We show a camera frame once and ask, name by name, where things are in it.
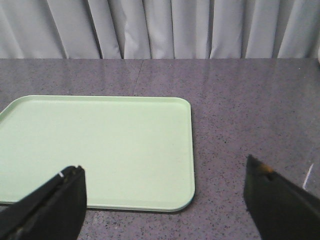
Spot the grey pleated curtain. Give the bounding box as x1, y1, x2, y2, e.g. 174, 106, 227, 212
0, 0, 320, 59

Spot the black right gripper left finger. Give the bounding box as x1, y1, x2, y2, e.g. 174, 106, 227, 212
0, 166, 87, 240

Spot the light green rectangular tray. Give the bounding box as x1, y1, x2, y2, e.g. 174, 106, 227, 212
0, 95, 195, 212

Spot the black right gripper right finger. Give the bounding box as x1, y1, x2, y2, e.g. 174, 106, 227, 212
243, 154, 320, 240

